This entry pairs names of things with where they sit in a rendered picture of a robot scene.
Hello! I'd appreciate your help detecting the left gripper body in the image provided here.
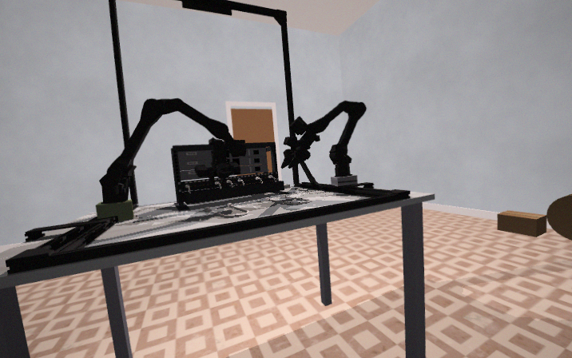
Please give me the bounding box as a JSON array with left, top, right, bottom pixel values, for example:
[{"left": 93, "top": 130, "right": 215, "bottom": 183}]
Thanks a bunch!
[{"left": 284, "top": 138, "right": 311, "bottom": 160}]

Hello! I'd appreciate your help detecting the black patch panel rack frame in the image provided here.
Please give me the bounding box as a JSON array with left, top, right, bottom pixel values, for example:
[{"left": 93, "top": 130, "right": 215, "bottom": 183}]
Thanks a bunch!
[{"left": 171, "top": 142, "right": 279, "bottom": 211}]

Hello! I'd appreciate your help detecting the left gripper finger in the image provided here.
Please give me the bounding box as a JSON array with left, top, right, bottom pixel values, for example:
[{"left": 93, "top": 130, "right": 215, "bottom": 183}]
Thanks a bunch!
[
  {"left": 281, "top": 153, "right": 292, "bottom": 169},
  {"left": 288, "top": 151, "right": 306, "bottom": 168}
]

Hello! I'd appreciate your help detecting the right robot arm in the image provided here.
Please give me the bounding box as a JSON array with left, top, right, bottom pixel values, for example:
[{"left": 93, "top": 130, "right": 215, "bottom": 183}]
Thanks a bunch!
[{"left": 99, "top": 98, "right": 246, "bottom": 204}]

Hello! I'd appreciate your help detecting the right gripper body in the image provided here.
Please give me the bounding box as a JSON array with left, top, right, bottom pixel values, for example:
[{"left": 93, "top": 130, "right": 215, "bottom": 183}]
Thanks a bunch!
[{"left": 194, "top": 154, "right": 241, "bottom": 177}]

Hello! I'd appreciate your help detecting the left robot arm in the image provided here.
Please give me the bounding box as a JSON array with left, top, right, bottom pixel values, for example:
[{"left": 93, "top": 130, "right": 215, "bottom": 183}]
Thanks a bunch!
[{"left": 284, "top": 101, "right": 367, "bottom": 177}]

